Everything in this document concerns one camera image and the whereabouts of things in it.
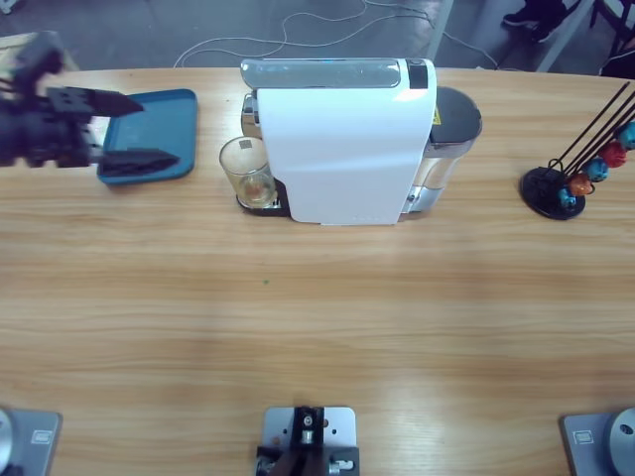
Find black office chair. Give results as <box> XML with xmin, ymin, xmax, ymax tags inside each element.
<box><xmin>589</xmin><ymin>0</ymin><xmax>635</xmax><ymax>80</ymax></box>

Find clear water tank black lid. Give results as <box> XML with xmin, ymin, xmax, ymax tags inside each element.
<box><xmin>421</xmin><ymin>85</ymin><xmax>484</xmax><ymax>222</ymax></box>

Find white metal leg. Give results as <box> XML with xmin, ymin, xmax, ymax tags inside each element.
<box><xmin>538</xmin><ymin>0</ymin><xmax>596</xmax><ymax>73</ymax></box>
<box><xmin>425</xmin><ymin>0</ymin><xmax>456</xmax><ymax>64</ymax></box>

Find red coffee capsule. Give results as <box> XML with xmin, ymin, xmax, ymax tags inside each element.
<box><xmin>601</xmin><ymin>141</ymin><xmax>629</xmax><ymax>169</ymax></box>

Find silver grate drip tray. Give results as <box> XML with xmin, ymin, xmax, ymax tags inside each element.
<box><xmin>235</xmin><ymin>178</ymin><xmax>290</xmax><ymax>219</ymax></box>

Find black capsule holder stand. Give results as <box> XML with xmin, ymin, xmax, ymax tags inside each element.
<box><xmin>519</xmin><ymin>81</ymin><xmax>635</xmax><ymax>221</ymax></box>

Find clear drinking glass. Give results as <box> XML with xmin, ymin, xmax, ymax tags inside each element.
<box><xmin>218</xmin><ymin>136</ymin><xmax>278</xmax><ymax>209</ymax></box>

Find blue plastic tray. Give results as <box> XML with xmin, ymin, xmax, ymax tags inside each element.
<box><xmin>96</xmin><ymin>87</ymin><xmax>198</xmax><ymax>187</ymax></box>

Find orange coffee capsule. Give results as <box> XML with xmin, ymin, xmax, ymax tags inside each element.
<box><xmin>568</xmin><ymin>173</ymin><xmax>594</xmax><ymax>198</ymax></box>

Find grey centre mount plate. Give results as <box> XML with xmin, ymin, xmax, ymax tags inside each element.
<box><xmin>255</xmin><ymin>405</ymin><xmax>361</xmax><ymax>476</ymax></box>

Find black bystander shoe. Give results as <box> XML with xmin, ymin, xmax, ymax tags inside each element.
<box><xmin>525</xmin><ymin>17</ymin><xmax>570</xmax><ymax>45</ymax></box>
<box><xmin>502</xmin><ymin>7</ymin><xmax>540</xmax><ymax>29</ymax></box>

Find light wooden crate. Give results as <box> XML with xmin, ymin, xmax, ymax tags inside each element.
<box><xmin>0</xmin><ymin>32</ymin><xmax>80</xmax><ymax>73</ymax></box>

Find grey camera mount plate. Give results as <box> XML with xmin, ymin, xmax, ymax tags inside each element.
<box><xmin>261</xmin><ymin>406</ymin><xmax>357</xmax><ymax>450</ymax></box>

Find white floor cable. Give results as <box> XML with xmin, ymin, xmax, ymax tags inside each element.
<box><xmin>173</xmin><ymin>0</ymin><xmax>499</xmax><ymax>69</ymax></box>

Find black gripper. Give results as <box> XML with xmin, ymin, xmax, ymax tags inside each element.
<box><xmin>0</xmin><ymin>86</ymin><xmax>181</xmax><ymax>176</ymax></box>

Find white capsule coffee machine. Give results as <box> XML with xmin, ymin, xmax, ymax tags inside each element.
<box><xmin>239</xmin><ymin>57</ymin><xmax>439</xmax><ymax>227</ymax></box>

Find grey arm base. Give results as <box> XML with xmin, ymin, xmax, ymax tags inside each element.
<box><xmin>559</xmin><ymin>406</ymin><xmax>635</xmax><ymax>476</ymax></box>
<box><xmin>0</xmin><ymin>406</ymin><xmax>64</xmax><ymax>476</ymax></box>

